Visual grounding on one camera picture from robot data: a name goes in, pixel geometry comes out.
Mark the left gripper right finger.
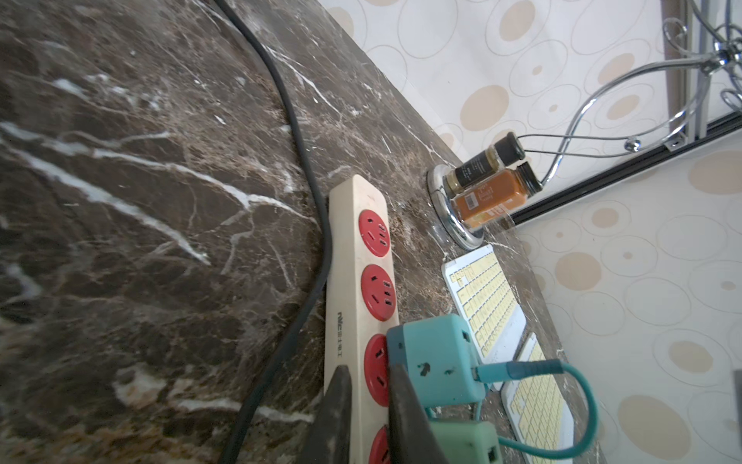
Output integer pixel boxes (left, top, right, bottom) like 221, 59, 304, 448
388, 365, 448, 464

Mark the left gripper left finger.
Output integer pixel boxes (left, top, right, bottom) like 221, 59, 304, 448
297, 365, 353, 464

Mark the light green charger plug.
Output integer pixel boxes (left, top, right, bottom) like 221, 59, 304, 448
429, 419, 504, 464

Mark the white wireless keyboard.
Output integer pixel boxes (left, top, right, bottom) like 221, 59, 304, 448
436, 246, 526, 399
499, 331, 576, 464

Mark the beige red power strip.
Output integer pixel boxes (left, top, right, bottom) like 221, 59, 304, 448
325, 175, 399, 463

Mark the teal charger plug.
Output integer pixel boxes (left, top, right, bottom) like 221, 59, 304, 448
386, 314, 487, 408

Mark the chrome hook stand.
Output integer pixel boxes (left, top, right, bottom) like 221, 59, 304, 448
425, 0, 742, 251

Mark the orange spice bottle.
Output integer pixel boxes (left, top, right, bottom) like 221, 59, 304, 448
453, 162, 543, 230

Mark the dark spice bottle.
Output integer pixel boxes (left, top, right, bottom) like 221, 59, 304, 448
444, 131, 526, 196

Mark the teal charging cable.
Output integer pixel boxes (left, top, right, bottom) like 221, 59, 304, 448
474, 358, 599, 462

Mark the black power strip cord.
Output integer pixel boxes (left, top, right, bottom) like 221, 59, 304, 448
213, 0, 334, 464

